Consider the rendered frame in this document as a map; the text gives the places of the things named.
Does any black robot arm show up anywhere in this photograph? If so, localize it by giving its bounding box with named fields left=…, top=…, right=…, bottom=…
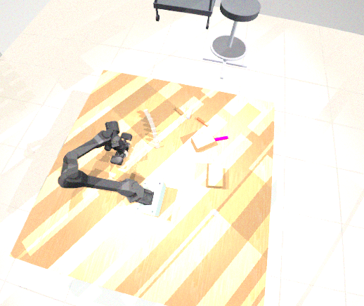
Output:
left=58, top=120, right=154, bottom=206

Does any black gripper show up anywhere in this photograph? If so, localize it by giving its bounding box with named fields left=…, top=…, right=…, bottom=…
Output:
left=110, top=132, right=133, bottom=166

